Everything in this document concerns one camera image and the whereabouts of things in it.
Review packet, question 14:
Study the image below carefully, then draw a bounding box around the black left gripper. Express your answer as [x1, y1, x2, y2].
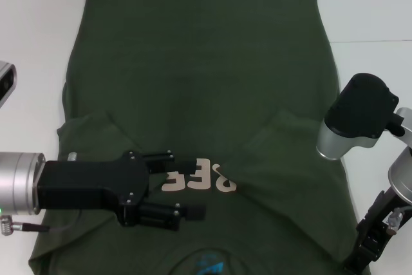
[35, 149, 207, 232]

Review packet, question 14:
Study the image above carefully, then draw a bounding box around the gripper cable with plug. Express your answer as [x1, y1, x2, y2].
[0, 210, 83, 236]
[386, 207, 406, 236]

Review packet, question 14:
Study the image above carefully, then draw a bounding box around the dark green t-shirt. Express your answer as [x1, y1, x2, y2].
[28, 0, 361, 275]

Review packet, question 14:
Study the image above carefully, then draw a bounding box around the left gripper cable with plug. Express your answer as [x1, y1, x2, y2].
[0, 210, 83, 236]

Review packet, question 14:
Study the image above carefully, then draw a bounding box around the right gripper cable with plug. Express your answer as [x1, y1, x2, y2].
[386, 207, 406, 236]

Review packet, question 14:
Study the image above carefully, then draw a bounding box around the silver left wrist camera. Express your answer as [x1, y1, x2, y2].
[0, 61, 17, 110]

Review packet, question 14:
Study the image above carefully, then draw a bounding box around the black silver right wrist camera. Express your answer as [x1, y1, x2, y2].
[315, 72, 407, 160]

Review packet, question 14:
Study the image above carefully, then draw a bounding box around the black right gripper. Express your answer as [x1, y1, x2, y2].
[342, 191, 403, 275]

